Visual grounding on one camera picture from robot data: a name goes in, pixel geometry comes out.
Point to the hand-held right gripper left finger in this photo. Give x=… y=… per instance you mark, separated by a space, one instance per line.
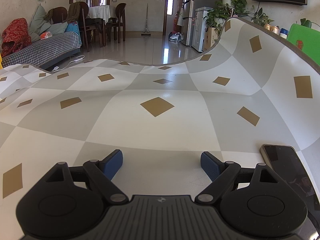
x=113 y=163

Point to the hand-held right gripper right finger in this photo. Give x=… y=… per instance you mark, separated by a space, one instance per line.
x=210 y=166

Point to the smartphone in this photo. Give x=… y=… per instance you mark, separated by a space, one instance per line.
x=287 y=165

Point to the white power strip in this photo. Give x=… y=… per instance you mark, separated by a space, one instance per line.
x=75 y=60

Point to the cardboard box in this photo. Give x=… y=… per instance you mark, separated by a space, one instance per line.
x=210 y=38

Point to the plastic bag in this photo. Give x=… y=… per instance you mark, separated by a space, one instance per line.
x=175 y=37

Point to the mop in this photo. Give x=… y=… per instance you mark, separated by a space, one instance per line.
x=146 y=31

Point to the small white refrigerator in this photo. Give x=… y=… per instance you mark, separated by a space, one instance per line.
x=200 y=30

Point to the houndstooth sofa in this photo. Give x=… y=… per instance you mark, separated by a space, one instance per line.
x=37 y=50

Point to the teal cloth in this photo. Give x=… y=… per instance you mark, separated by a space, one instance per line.
x=73 y=31

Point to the orange tissue packet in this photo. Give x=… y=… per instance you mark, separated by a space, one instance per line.
x=46 y=35

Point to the grey green blanket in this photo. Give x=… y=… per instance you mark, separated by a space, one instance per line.
x=58 y=28

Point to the red fire extinguisher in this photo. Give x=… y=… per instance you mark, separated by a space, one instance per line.
x=176 y=21

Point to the gold tin can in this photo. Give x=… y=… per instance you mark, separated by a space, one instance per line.
x=268 y=27
x=276 y=30

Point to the dark wooden chair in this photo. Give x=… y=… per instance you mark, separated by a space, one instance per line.
x=60 y=11
x=121 y=12
x=85 y=15

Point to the blue capped bottle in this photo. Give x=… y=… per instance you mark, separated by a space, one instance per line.
x=284 y=33

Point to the dining table with white cloth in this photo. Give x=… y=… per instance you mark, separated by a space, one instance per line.
x=100 y=11

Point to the leafy potted plant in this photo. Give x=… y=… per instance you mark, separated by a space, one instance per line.
x=260 y=17

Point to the olive jacket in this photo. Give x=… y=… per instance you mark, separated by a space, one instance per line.
x=73 y=11

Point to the green board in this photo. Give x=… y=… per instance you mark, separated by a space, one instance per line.
x=303 y=37

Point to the red patterned cloth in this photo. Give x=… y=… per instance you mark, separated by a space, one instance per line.
x=16 y=35

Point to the pale green cushion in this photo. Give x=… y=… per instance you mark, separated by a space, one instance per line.
x=38 y=20

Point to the silver refrigerator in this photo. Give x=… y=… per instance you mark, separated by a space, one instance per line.
x=202 y=2

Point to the trailing potted plant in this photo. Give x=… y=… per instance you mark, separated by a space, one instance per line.
x=237 y=2

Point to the broad leaf potted plant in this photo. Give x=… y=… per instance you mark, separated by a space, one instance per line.
x=310 y=23

